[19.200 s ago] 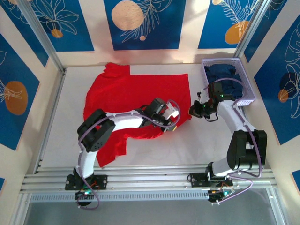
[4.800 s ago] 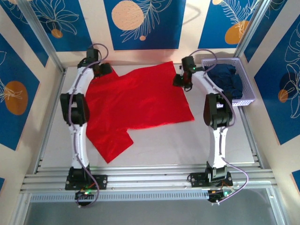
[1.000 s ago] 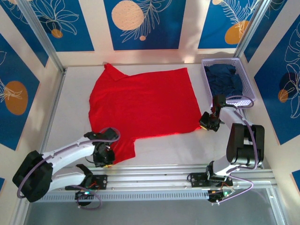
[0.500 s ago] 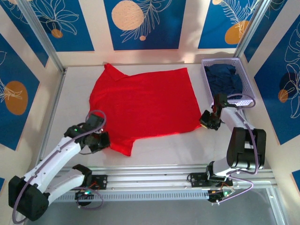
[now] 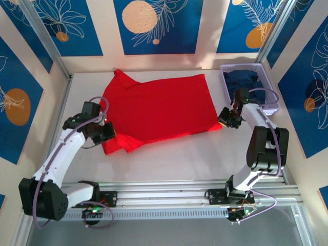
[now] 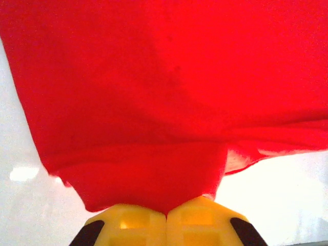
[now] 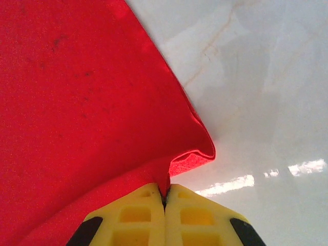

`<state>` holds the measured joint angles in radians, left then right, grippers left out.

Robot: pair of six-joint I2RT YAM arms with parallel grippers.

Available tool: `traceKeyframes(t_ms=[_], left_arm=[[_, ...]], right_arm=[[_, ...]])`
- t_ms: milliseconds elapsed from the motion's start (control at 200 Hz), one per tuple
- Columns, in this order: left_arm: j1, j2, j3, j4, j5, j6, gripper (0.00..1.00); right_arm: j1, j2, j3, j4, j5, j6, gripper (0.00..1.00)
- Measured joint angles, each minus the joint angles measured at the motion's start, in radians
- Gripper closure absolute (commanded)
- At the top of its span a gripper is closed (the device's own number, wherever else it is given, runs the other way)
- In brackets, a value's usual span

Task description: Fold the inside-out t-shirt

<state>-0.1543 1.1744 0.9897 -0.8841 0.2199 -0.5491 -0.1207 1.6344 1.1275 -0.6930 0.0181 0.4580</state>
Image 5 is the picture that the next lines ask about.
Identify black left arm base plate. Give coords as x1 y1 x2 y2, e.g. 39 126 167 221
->
71 191 118 209

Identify blue floral wall panel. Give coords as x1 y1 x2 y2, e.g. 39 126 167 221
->
0 0 54 75
216 0 285 54
33 0 105 57
266 0 328 69
278 23 328 159

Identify aluminium base frame rails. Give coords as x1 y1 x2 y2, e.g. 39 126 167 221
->
22 179 308 213

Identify grey slotted cable duct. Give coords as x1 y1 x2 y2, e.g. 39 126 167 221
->
32 208 231 221

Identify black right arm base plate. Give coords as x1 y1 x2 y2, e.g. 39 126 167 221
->
208 188 254 206

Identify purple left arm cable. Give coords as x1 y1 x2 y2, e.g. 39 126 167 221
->
32 96 115 229

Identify aluminium frame post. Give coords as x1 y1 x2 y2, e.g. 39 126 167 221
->
19 0 73 80
256 0 294 65

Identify blue panel with orange oval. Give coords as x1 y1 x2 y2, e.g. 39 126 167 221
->
0 35 44 165

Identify blue panel with peach circle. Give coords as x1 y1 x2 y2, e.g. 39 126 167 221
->
112 0 204 56

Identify navy blue cloth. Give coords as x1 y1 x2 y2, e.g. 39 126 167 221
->
222 69 266 110

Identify lavender perforated plastic basket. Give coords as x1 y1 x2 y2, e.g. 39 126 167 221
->
219 63 281 118

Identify red t-shirt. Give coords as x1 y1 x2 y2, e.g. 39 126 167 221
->
99 69 223 156

